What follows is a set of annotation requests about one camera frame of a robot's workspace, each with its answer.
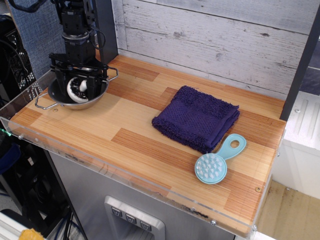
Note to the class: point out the black plastic crate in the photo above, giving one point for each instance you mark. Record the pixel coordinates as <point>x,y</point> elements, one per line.
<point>16,73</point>

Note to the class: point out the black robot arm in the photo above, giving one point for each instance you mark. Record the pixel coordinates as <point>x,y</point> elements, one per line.
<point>62,38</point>

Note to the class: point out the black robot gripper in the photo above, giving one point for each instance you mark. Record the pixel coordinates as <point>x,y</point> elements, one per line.
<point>78,61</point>

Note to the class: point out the dark left vertical post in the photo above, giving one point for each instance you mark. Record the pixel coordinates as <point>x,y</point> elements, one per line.
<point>104,21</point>

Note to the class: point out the white toy mushroom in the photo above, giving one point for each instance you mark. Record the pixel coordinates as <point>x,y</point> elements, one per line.
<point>77,90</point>

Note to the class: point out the dark vertical post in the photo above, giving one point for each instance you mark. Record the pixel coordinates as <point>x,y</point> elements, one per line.
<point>302,67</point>
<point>104,21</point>

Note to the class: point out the light blue round brush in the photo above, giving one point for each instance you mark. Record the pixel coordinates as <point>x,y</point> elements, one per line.
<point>211,168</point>

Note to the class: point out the purple folded cloth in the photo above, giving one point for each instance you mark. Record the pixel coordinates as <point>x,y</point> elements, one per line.
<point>196,119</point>

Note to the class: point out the silver dispenser button panel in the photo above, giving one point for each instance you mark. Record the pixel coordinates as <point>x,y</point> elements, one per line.
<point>130,223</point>

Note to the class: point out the clear acrylic table guard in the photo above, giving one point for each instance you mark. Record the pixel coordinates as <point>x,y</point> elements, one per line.
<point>112,150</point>

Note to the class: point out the steel bowl with handles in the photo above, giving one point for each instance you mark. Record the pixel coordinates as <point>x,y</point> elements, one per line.
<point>75,105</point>

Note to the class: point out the dark right vertical post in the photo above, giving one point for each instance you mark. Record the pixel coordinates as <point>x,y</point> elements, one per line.
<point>302,67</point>

